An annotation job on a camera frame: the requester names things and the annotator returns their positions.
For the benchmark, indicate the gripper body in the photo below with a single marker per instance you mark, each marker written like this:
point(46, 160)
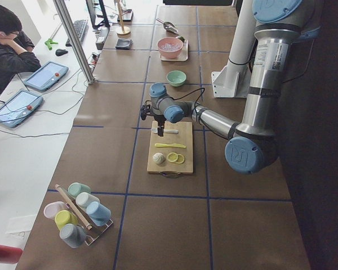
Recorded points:
point(159, 118)

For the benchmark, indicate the white plastic spoon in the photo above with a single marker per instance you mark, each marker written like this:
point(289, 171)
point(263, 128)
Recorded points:
point(170, 131)

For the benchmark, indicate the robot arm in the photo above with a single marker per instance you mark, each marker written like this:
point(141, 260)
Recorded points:
point(264, 34)

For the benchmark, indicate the green bowl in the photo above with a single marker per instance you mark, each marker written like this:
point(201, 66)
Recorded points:
point(176, 78)

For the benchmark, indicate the pink bowl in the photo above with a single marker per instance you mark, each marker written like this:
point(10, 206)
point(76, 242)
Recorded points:
point(169, 55)

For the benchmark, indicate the clear ice cubes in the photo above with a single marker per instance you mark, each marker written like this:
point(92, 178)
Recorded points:
point(170, 46)

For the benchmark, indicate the metal ice scoop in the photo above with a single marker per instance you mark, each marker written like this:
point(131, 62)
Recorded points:
point(168, 26)

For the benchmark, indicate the yellow plastic knife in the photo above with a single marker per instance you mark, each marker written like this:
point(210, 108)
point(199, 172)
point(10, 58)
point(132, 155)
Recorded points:
point(174, 145)

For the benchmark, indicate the bamboo cutting board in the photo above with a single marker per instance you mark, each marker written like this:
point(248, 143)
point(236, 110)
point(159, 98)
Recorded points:
point(185, 137)

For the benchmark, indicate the white steamed bun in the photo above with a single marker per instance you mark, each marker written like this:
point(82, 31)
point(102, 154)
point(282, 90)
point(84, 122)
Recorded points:
point(158, 158)

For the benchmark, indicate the upper lemon slice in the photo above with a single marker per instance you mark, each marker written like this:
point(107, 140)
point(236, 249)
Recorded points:
point(172, 157)

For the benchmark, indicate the lemon slice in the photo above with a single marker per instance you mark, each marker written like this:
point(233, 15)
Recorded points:
point(172, 157)
point(180, 159)

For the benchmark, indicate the lower lemon slice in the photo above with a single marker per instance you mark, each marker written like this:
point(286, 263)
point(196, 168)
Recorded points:
point(180, 159)

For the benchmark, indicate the beige tray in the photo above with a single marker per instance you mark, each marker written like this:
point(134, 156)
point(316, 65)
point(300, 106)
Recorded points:
point(183, 56)

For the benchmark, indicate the grey folded cloth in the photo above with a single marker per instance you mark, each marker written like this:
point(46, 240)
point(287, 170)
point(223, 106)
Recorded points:
point(123, 44)

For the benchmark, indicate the green lime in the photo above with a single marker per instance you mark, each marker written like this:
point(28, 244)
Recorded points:
point(181, 38)

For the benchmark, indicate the wooden mug tree stand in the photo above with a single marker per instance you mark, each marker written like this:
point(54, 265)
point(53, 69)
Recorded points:
point(122, 30)

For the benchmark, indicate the far teach pendant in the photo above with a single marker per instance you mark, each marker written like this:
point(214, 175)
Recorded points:
point(46, 76)

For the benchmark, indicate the teach pendant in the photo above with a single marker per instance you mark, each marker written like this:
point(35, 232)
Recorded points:
point(19, 107)
point(46, 76)

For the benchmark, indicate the black computer mouse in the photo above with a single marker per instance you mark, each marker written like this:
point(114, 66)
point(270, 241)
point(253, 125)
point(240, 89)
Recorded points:
point(60, 52)

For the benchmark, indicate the black keyboard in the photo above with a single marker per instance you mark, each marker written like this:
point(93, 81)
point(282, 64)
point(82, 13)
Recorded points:
point(81, 27)

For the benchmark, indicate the green cup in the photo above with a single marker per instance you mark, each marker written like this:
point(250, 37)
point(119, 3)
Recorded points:
point(76, 188)

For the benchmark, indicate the white cup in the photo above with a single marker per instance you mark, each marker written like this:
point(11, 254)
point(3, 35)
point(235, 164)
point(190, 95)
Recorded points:
point(84, 199)

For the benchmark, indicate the blue cup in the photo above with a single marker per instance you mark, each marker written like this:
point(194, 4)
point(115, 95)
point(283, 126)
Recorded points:
point(99, 213)

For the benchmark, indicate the near teach pendant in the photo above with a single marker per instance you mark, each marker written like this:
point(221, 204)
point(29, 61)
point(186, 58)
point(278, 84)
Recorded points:
point(19, 107)

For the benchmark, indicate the yellow cup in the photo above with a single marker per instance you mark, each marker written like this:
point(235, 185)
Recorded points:
point(64, 217)

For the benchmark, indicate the pink cup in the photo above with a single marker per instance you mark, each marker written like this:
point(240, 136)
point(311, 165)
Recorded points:
point(51, 209)

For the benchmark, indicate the grey cup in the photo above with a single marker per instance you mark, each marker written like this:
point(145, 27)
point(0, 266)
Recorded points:
point(73, 235)

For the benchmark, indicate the seated person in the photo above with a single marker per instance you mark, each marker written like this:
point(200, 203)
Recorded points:
point(16, 49)

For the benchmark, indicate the red bottle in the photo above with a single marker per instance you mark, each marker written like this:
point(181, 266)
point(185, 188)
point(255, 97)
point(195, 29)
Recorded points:
point(9, 254)

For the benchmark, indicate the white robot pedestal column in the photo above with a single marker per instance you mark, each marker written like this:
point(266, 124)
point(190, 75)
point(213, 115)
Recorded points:
point(244, 40)

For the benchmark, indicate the wire cup rack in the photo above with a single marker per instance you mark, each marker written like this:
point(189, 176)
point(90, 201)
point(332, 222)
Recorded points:
point(93, 232)

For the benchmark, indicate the aluminium frame post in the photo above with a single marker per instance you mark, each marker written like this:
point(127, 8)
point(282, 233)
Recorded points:
point(74, 40)

